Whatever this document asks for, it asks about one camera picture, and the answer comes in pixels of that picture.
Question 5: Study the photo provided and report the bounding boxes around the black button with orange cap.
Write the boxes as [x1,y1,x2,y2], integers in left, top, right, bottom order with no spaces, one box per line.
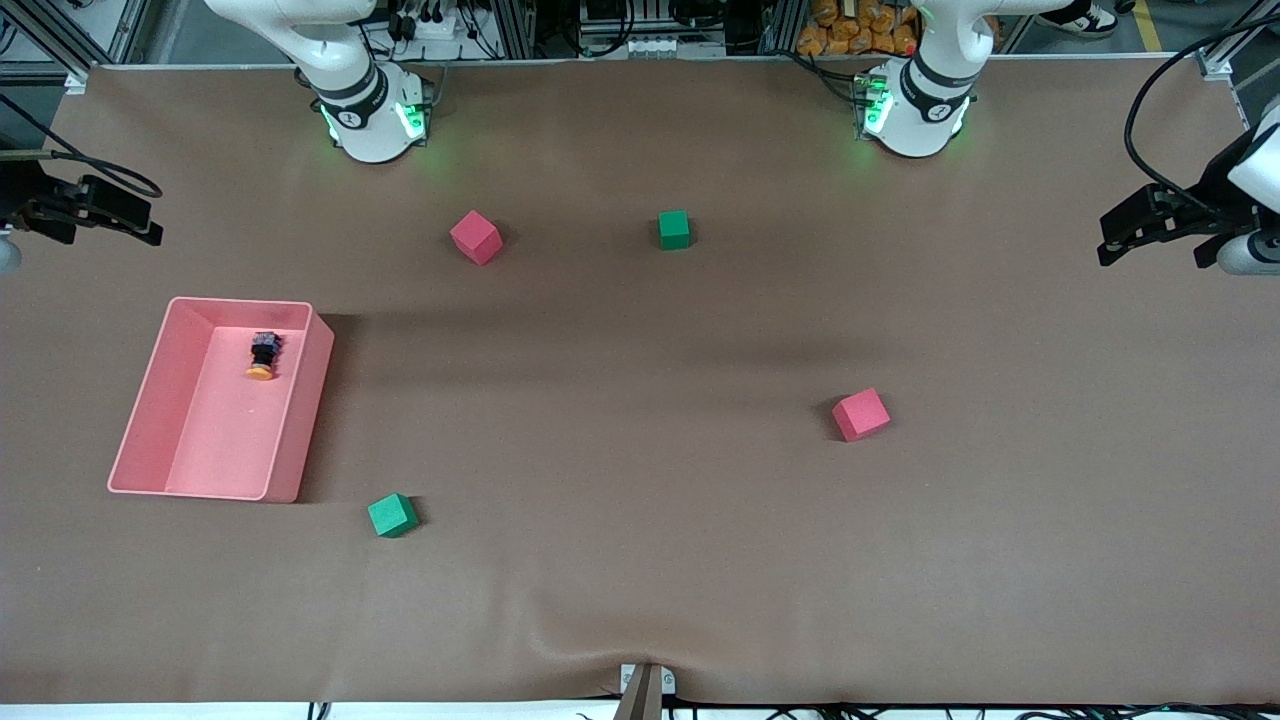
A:
[246,331,284,382]

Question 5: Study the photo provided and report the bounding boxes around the black and white shoe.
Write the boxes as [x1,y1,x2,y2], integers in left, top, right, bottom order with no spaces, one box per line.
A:
[1037,0,1119,40]

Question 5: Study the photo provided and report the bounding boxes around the pink plastic bin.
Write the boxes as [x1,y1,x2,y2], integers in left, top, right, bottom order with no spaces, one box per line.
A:
[107,296,336,504]

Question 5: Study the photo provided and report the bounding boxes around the red foam cube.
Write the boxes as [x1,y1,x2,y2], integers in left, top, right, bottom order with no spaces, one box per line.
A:
[831,387,892,443]
[449,210,504,267]

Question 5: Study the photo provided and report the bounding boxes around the orange snack bags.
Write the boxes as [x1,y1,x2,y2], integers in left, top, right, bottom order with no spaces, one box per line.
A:
[797,0,923,57]

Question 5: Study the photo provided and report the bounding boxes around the white terminal block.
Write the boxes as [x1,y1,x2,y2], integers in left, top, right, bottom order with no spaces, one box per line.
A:
[624,34,729,59]

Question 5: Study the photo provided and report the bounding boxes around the brown table mat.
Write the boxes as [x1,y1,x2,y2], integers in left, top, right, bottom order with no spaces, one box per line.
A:
[0,55,1280,706]

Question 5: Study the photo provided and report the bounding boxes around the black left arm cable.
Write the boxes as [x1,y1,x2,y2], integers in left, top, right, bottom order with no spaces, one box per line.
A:
[1124,15,1280,216]

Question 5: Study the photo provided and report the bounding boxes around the aluminium frame post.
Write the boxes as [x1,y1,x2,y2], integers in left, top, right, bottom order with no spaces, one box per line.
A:
[488,0,539,60]

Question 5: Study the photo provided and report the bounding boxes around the metal table edge bracket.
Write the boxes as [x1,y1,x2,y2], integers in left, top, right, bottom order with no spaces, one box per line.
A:
[612,662,677,720]

